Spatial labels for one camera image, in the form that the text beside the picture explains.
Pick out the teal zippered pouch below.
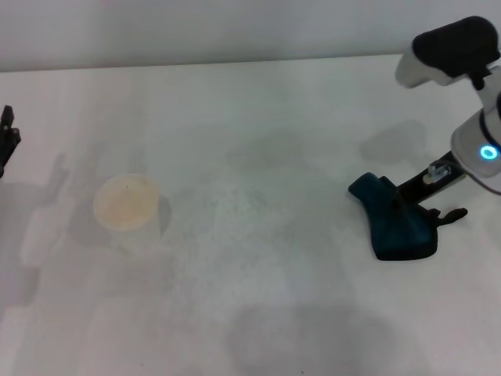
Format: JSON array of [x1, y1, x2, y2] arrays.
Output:
[[348, 172, 469, 262]]

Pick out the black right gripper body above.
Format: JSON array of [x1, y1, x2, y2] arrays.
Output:
[[397, 150, 465, 204]]

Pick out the white paper cup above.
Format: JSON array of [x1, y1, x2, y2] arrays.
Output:
[[92, 173, 160, 251]]

